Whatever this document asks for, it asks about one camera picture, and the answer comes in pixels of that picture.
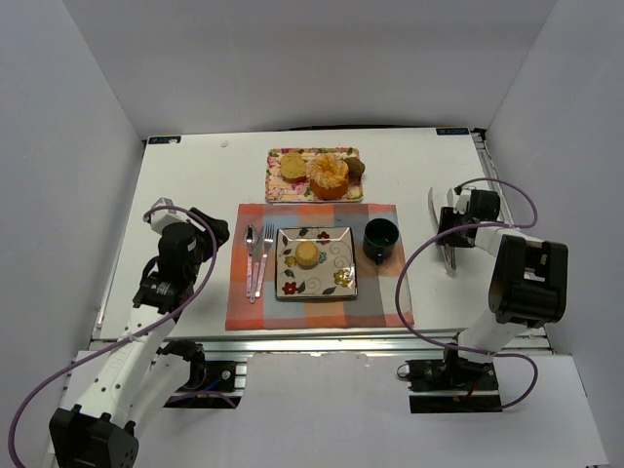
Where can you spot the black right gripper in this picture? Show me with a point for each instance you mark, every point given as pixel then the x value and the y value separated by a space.
pixel 448 227

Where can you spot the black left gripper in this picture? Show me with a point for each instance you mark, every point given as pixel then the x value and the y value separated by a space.
pixel 210 226

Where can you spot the metal kitchen tongs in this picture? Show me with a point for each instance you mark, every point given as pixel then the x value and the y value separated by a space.
pixel 436 203

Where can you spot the small yellow muffin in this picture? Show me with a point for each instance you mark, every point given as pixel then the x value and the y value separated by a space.
pixel 307 254

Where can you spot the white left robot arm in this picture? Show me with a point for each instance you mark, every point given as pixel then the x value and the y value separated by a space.
pixel 143 369

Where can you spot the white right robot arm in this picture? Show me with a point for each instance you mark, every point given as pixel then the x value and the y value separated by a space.
pixel 528 283

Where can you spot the floral serving tray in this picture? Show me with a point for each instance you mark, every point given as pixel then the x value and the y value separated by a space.
pixel 278 190

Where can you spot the dark green mug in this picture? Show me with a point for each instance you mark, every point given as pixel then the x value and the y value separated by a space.
pixel 380 238

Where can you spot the blue label sticker right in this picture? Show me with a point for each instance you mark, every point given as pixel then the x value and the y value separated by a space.
pixel 452 131

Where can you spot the blue label sticker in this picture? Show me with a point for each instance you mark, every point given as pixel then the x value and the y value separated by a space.
pixel 452 131
pixel 154 140

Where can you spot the large yellow muffin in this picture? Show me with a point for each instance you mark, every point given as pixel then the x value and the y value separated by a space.
pixel 293 167

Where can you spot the blue label sticker left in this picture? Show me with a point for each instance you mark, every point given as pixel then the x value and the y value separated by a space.
pixel 154 140

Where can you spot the checkered orange placemat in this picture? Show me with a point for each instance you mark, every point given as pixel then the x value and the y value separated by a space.
pixel 382 300

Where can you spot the brown chocolate muffin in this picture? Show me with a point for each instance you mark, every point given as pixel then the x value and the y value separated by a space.
pixel 356 167

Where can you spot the square floral plate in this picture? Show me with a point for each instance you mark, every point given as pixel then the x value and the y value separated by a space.
pixel 334 277

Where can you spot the spoon with floral handle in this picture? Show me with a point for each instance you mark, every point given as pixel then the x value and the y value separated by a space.
pixel 251 239

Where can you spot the fork with floral handle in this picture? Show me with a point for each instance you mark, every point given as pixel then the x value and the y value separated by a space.
pixel 269 237

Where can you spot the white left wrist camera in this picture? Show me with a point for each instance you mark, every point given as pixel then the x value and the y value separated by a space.
pixel 162 214

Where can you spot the sesame ring bread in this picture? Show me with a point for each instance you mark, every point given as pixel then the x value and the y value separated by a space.
pixel 328 177

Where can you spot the aluminium table frame rail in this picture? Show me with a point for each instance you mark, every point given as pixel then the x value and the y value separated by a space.
pixel 392 341

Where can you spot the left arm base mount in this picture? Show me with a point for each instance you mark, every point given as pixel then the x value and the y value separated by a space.
pixel 209 385

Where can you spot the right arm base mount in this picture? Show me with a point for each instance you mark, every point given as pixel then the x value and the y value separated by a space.
pixel 433 389

